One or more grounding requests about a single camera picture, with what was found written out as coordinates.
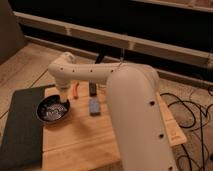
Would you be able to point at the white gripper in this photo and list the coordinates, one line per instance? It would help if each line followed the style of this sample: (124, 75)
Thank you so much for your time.
(63, 91)

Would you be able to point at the black ceramic bowl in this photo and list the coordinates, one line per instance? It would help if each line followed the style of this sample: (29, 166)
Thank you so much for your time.
(51, 109)

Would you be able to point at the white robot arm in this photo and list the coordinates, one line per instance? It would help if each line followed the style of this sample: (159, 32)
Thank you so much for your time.
(131, 93)

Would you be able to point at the orange marker pen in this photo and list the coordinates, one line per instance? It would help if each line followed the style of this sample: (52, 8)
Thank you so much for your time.
(75, 90)

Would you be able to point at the blue sponge block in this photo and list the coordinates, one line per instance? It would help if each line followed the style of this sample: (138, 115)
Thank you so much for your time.
(94, 107)

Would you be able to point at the black small device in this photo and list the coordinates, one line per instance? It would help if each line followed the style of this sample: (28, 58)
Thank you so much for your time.
(92, 89)

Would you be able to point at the wooden cutting board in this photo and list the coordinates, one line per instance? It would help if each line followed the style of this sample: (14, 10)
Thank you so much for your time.
(80, 142)

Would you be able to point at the dark grey cloth mat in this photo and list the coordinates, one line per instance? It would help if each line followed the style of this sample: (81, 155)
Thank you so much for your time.
(23, 133)

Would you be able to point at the white window rail frame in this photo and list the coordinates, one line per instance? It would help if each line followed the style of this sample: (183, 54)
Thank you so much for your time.
(153, 48)

